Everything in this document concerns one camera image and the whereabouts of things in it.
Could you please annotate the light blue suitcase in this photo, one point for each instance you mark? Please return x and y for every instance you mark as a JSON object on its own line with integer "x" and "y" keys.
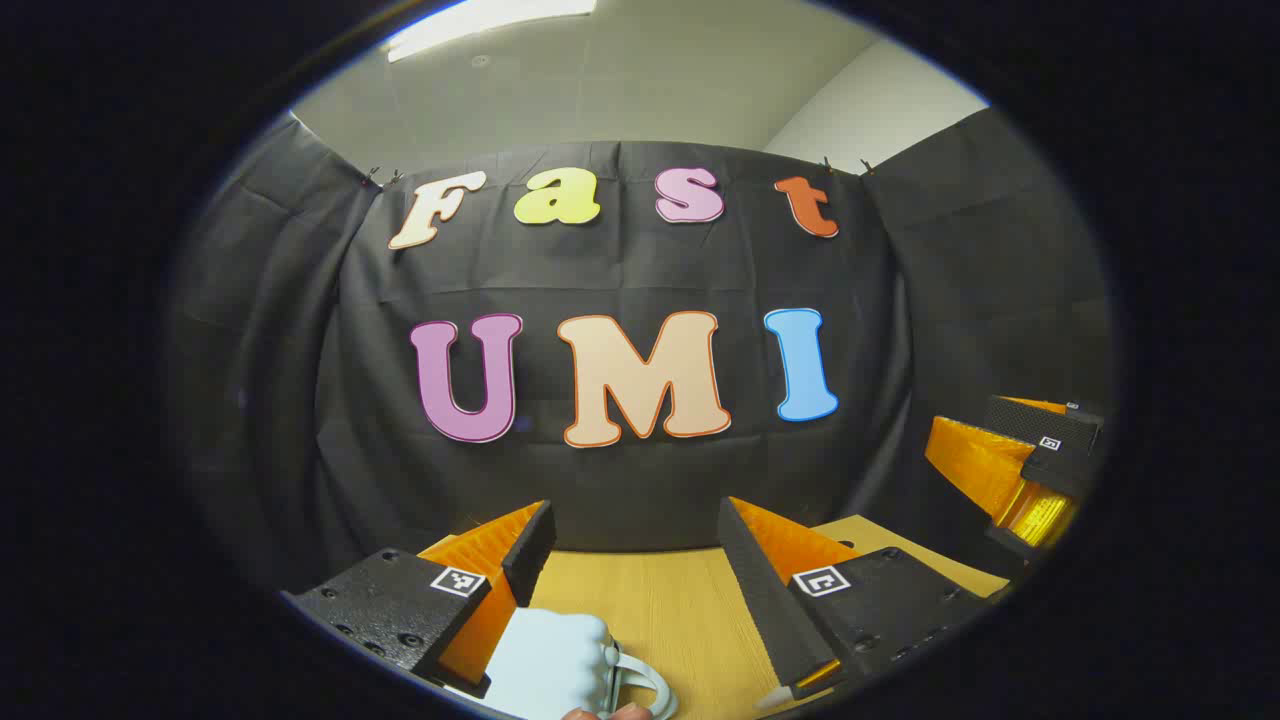
{"x": 550, "y": 650}

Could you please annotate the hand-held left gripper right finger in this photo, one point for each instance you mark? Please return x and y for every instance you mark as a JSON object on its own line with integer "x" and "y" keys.
{"x": 760, "y": 580}

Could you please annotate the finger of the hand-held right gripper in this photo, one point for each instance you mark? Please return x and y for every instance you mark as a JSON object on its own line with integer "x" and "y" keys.
{"x": 1030, "y": 420}
{"x": 975, "y": 465}

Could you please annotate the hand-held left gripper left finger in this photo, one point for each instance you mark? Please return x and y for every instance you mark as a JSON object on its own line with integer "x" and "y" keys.
{"x": 530, "y": 550}

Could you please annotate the black backdrop cloth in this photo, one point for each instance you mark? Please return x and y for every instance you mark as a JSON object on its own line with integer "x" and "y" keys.
{"x": 620, "y": 260}

